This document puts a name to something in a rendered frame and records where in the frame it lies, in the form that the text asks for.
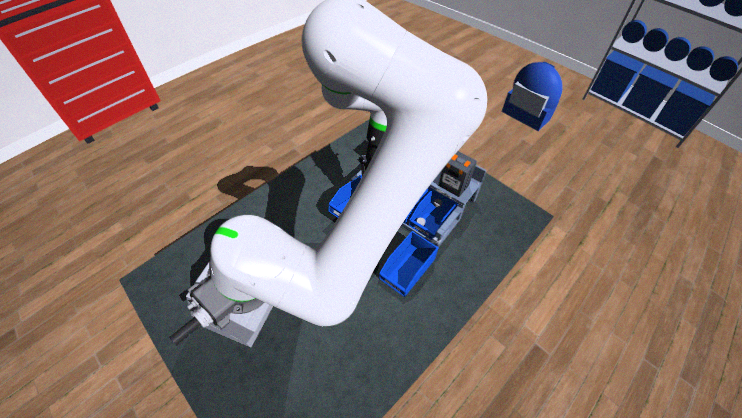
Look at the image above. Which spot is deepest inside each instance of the grey low shelf rack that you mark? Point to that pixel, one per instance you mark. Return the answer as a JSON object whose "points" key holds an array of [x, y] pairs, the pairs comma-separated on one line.
{"points": [[470, 194]]}

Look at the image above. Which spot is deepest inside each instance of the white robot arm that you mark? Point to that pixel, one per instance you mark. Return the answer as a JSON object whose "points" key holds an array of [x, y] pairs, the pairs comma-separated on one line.
{"points": [[426, 106]]}

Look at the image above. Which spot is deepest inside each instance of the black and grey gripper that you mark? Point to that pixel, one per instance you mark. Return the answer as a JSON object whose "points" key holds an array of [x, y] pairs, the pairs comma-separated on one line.
{"points": [[365, 159]]}

